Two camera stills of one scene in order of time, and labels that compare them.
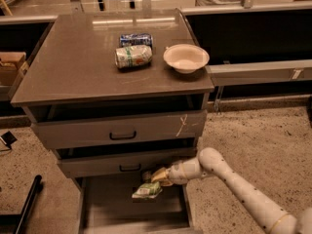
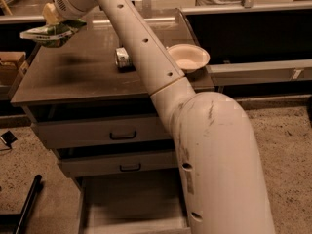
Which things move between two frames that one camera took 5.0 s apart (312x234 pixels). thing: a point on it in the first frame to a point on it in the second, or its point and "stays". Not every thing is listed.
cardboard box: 10,65 stays
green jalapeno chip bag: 148,190 to 55,35
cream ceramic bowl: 186,58 stays
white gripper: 175,175 to 65,4
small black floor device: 9,138 stays
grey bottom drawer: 106,206 stays
